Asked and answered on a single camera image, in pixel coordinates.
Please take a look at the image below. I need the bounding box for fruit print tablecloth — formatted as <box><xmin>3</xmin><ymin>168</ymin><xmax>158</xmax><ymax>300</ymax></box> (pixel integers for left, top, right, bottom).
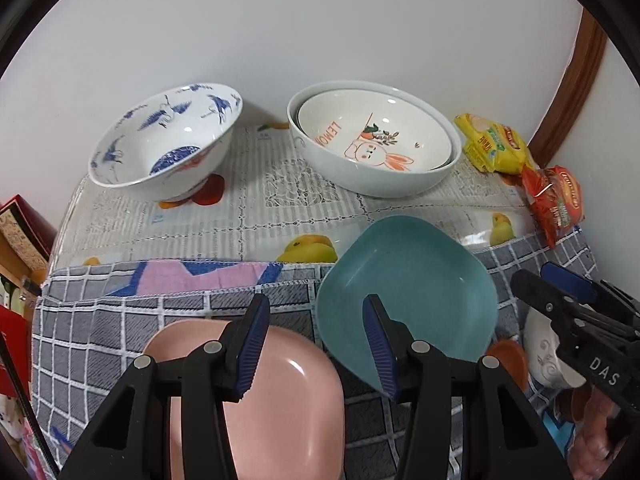
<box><xmin>47</xmin><ymin>122</ymin><xmax>541</xmax><ymax>268</ymax></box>

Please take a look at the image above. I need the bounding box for thin black rod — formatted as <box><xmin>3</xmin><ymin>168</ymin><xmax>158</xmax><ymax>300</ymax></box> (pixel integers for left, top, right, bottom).
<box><xmin>0</xmin><ymin>330</ymin><xmax>61</xmax><ymax>477</ymax></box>

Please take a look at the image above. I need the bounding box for white bowl grey floral pattern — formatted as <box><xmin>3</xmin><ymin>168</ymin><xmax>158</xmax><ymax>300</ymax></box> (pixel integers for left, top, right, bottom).
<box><xmin>522</xmin><ymin>305</ymin><xmax>588</xmax><ymax>388</ymax></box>

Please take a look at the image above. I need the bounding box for large plain white bowl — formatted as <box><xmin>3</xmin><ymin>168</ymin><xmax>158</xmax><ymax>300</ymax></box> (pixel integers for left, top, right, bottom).
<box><xmin>287</xmin><ymin>80</ymin><xmax>462</xmax><ymax>198</ymax></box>

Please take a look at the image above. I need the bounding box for white bowl blue crane print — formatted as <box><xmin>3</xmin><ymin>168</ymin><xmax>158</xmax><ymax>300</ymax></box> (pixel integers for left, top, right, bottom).
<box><xmin>89</xmin><ymin>81</ymin><xmax>244</xmax><ymax>204</ymax></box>

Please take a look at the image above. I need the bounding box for yellow chips bag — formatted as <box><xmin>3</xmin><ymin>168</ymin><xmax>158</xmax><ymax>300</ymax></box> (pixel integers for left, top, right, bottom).
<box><xmin>453</xmin><ymin>112</ymin><xmax>538</xmax><ymax>176</ymax></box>

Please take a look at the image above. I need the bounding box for white bowl rabbit print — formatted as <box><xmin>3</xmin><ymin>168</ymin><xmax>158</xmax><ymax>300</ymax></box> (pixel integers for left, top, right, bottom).
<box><xmin>295</xmin><ymin>90</ymin><xmax>453</xmax><ymax>173</ymax></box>

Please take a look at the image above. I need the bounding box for person's right hand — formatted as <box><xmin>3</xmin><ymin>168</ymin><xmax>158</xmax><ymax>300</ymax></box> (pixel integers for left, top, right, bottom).
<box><xmin>575</xmin><ymin>390</ymin><xmax>626</xmax><ymax>480</ymax></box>

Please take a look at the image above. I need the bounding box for grey checked cloth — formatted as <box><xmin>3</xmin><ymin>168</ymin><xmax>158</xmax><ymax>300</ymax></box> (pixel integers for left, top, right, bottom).
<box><xmin>31</xmin><ymin>227</ymin><xmax>601</xmax><ymax>480</ymax></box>

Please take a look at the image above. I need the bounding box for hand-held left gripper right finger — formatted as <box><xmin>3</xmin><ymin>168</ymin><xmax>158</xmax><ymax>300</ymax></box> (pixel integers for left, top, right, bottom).
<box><xmin>362</xmin><ymin>294</ymin><xmax>573</xmax><ymax>480</ymax></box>

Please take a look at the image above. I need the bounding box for red patterned box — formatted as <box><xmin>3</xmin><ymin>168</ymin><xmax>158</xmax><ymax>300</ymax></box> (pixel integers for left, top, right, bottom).
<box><xmin>0</xmin><ymin>192</ymin><xmax>58</xmax><ymax>273</ymax></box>

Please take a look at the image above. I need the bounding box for pink plate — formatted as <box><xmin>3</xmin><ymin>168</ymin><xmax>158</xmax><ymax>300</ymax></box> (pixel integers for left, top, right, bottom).
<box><xmin>141</xmin><ymin>321</ymin><xmax>347</xmax><ymax>480</ymax></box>

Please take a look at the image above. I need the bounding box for red chips bag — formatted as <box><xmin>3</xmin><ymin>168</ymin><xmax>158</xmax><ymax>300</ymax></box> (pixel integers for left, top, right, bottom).
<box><xmin>521</xmin><ymin>165</ymin><xmax>586</xmax><ymax>250</ymax></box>

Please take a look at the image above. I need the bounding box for brown wooden door frame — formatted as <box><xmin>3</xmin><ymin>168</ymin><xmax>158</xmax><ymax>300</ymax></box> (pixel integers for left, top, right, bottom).
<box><xmin>527</xmin><ymin>7</ymin><xmax>608</xmax><ymax>168</ymax></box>

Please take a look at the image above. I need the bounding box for small brown dish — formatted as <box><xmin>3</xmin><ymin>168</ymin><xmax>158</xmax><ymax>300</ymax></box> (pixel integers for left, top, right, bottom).
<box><xmin>569</xmin><ymin>389</ymin><xmax>592</xmax><ymax>423</ymax></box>
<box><xmin>485</xmin><ymin>338</ymin><xmax>530</xmax><ymax>393</ymax></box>

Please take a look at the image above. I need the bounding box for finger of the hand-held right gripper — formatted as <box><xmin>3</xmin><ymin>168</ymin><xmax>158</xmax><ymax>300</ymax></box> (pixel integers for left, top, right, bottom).
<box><xmin>510</xmin><ymin>269</ymin><xmax>586</xmax><ymax>333</ymax></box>
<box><xmin>540</xmin><ymin>261</ymin><xmax>626</xmax><ymax>311</ymax></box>

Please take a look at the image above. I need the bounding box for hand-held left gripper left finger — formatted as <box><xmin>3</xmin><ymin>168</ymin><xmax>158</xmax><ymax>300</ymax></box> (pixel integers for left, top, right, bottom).
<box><xmin>59</xmin><ymin>293</ymin><xmax>271</xmax><ymax>480</ymax></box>

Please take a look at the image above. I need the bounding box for teal plate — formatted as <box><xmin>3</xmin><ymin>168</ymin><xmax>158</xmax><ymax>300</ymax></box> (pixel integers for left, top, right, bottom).
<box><xmin>315</xmin><ymin>215</ymin><xmax>500</xmax><ymax>393</ymax></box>

